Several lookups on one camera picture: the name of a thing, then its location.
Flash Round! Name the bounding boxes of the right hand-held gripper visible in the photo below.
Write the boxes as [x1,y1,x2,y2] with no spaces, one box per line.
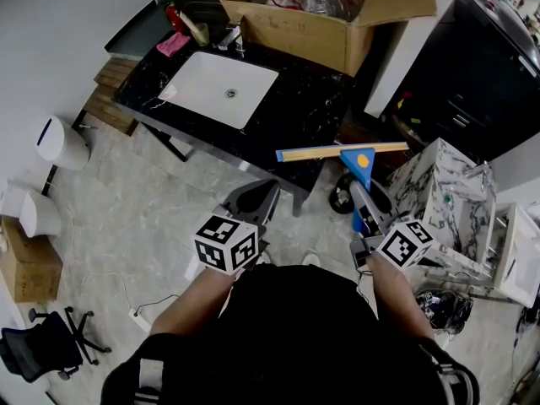
[348,180,435,271]

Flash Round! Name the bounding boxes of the black office chair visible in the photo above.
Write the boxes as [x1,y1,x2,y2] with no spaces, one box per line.
[0,305,113,384]

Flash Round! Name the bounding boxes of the pink cloth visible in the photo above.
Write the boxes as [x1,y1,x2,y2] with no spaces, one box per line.
[156,31,192,58]

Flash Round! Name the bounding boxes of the bundle of black cables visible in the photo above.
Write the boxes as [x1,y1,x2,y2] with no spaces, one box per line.
[414,289,474,333]

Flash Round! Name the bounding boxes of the white power strip with cable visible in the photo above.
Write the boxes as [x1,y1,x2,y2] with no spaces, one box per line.
[79,271,181,333]

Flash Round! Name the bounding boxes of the chrome faucet on marble cabinet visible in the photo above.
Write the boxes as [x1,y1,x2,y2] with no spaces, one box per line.
[462,160,495,194]

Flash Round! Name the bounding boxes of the blue squeegee with wooden blade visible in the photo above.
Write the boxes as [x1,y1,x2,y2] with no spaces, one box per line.
[275,141,410,234]

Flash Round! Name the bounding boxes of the person's black shirt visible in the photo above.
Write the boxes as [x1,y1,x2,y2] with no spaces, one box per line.
[100,263,481,405]

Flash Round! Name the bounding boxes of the large open cardboard box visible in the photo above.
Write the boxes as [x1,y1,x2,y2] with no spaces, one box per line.
[216,0,438,78]

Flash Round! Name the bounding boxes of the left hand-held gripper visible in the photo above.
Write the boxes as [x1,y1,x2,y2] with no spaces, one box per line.
[193,178,282,277]

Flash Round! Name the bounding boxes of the white ceramic basin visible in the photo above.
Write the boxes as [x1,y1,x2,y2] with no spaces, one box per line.
[492,202,540,308]

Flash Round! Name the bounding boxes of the black cabinet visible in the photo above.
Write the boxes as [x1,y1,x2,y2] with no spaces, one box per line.
[390,0,540,165]

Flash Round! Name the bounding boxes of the red fire extinguisher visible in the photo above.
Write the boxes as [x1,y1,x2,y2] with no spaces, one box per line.
[165,1,187,33]

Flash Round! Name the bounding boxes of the white rectangular sink basin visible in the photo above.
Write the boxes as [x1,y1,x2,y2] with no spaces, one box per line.
[157,51,280,131]

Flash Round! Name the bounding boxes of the white trash bin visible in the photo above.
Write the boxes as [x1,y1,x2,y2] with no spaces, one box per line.
[35,115,91,171]

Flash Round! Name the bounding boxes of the person's right forearm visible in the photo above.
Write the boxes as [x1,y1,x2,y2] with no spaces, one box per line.
[365,251,435,342]

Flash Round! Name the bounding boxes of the cup with brush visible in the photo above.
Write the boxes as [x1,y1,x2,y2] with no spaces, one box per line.
[179,11,211,47]

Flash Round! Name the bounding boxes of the black round floor device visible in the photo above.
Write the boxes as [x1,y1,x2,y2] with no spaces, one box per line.
[328,172,356,215]

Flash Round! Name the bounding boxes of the white marble sink cabinet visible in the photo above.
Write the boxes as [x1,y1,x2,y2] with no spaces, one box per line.
[385,137,500,266]

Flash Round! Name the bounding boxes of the person's left forearm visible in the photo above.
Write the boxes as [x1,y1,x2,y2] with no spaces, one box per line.
[149,263,235,337]

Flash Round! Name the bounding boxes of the black marble vanity counter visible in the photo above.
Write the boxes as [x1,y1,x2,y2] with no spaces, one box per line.
[112,35,356,218]

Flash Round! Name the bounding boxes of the small closed cardboard box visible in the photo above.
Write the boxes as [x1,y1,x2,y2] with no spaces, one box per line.
[0,217,64,304]

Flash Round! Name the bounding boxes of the wooden slat steps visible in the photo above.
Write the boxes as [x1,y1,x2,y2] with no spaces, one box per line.
[83,57,141,137]

